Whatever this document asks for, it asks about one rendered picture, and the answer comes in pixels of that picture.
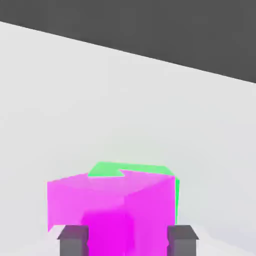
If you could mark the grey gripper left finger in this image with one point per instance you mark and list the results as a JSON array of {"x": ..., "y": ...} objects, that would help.
[{"x": 73, "y": 241}]

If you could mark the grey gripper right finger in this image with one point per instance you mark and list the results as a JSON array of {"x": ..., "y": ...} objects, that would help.
[{"x": 183, "y": 241}]

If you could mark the small magenta cube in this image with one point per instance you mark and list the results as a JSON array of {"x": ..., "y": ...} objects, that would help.
[{"x": 120, "y": 200}]

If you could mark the small green cube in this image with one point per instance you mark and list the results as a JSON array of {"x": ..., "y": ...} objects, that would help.
[{"x": 108, "y": 169}]

